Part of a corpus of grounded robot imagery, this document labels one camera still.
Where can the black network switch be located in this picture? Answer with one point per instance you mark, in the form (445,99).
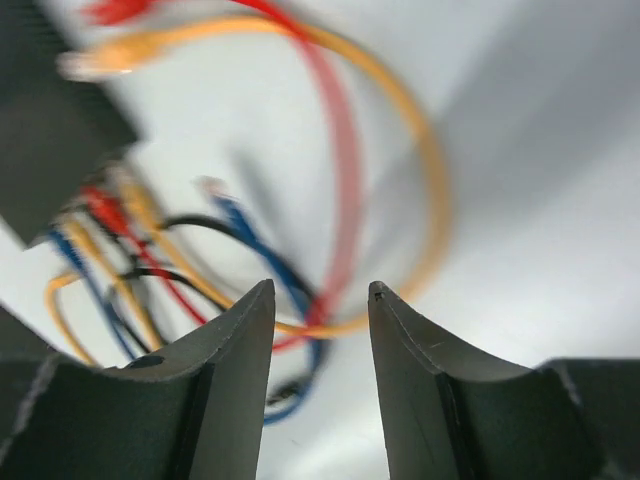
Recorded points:
(55,133)

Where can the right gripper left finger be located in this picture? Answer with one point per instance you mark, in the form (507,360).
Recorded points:
(191,410)

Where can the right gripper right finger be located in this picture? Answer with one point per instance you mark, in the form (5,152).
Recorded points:
(453,411)

